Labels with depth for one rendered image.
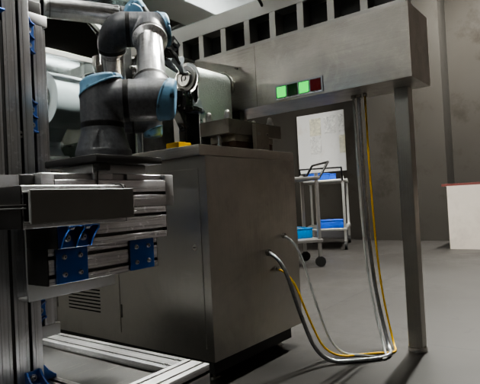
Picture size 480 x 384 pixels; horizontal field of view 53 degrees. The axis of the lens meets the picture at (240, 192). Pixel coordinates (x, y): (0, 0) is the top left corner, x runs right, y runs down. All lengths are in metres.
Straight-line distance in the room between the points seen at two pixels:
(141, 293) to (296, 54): 1.26
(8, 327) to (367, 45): 1.66
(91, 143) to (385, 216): 6.30
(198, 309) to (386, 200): 5.70
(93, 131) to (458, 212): 5.18
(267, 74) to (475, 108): 5.44
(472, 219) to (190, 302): 4.60
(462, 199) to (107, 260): 5.12
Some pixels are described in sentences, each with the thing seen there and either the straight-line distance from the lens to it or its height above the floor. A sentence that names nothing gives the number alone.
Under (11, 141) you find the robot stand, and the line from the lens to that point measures 1.37.
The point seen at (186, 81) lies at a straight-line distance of 2.20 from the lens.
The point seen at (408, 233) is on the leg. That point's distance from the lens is 2.18.
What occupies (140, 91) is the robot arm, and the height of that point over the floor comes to 0.99.
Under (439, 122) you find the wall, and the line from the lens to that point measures 7.15.
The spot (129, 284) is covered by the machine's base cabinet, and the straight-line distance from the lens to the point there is 2.10.
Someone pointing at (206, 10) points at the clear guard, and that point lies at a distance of 2.68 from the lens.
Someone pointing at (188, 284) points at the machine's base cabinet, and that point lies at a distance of 1.85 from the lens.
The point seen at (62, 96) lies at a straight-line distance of 2.98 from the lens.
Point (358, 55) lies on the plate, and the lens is 2.14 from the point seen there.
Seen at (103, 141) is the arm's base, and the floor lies 0.86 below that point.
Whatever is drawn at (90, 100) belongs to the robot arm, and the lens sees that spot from 1.34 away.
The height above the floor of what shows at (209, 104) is 1.14.
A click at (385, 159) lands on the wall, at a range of 7.32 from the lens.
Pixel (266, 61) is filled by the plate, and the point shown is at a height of 1.35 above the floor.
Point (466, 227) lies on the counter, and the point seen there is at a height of 0.25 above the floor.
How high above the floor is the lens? 0.68
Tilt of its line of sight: 1 degrees up
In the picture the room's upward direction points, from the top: 3 degrees counter-clockwise
